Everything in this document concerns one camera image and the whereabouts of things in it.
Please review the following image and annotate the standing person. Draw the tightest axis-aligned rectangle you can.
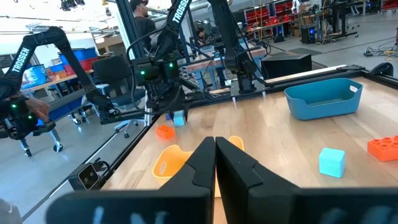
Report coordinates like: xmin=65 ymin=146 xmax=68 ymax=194
xmin=129 ymin=0 xmax=158 ymax=52

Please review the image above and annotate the red storage bin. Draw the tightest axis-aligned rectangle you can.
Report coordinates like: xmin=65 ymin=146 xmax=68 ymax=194
xmin=63 ymin=57 xmax=101 ymax=76

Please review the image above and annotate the black computer tower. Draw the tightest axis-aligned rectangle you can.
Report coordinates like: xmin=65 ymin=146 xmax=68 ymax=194
xmin=300 ymin=26 xmax=317 ymax=45

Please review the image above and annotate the black office chair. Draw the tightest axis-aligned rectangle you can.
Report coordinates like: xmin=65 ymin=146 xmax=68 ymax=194
xmin=91 ymin=55 xmax=147 ymax=139

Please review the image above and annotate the black rolling stand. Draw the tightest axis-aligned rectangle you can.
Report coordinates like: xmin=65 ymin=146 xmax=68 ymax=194
xmin=18 ymin=121 xmax=65 ymax=158

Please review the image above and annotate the yellow plastic basket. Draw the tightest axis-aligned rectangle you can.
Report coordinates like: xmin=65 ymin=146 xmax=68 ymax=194
xmin=152 ymin=135 xmax=245 ymax=198

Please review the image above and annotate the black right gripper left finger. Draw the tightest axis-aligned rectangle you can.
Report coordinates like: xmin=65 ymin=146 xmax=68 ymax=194
xmin=45 ymin=136 xmax=216 ymax=224

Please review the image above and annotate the light blue cube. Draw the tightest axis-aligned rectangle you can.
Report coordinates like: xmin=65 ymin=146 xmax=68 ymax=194
xmin=318 ymin=147 xmax=346 ymax=179

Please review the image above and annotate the wooden workbench with blue legs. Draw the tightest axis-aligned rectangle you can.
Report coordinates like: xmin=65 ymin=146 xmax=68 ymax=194
xmin=185 ymin=43 xmax=268 ymax=91

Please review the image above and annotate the black equipment case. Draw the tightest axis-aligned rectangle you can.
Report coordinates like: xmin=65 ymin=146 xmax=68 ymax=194
xmin=261 ymin=54 xmax=313 ymax=80

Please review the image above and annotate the person's hand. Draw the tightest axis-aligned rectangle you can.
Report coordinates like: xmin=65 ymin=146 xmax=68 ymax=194
xmin=25 ymin=97 xmax=51 ymax=123

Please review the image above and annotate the blue plastic basket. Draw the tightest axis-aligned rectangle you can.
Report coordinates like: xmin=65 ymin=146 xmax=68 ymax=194
xmin=284 ymin=77 xmax=364 ymax=121

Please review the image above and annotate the small orange studded brick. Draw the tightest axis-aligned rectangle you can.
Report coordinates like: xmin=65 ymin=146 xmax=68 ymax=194
xmin=155 ymin=124 xmax=177 ymax=141

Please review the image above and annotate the blue storage bin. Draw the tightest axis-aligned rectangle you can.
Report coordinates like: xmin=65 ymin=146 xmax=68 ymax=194
xmin=58 ymin=47 xmax=99 ymax=67

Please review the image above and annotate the table-level camera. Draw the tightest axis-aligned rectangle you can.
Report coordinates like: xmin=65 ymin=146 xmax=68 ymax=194
xmin=67 ymin=162 xmax=110 ymax=191

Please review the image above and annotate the large orange studded brick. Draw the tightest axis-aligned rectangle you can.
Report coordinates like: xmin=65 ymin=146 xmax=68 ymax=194
xmin=367 ymin=134 xmax=398 ymax=162

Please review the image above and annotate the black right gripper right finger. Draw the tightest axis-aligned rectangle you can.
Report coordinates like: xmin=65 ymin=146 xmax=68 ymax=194
xmin=216 ymin=136 xmax=398 ymax=224

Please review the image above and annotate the black table frame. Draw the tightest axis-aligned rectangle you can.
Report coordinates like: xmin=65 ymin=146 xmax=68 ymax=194
xmin=21 ymin=63 xmax=398 ymax=222

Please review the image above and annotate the grey item with white logo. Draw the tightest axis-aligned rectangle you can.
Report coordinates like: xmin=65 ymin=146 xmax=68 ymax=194
xmin=0 ymin=198 xmax=23 ymax=224

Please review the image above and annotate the small light blue block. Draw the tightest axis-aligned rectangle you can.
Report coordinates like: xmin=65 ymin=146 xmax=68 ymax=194
xmin=173 ymin=110 xmax=186 ymax=127

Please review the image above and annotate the seated person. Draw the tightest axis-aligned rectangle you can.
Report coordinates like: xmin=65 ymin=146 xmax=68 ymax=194
xmin=195 ymin=27 xmax=208 ymax=47

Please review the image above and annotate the red shelving unit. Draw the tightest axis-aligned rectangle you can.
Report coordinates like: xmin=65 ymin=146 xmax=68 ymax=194
xmin=244 ymin=4 xmax=272 ymax=32

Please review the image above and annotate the floor cable bundle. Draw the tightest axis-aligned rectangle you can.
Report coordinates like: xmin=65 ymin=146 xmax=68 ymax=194
xmin=363 ymin=36 xmax=398 ymax=62

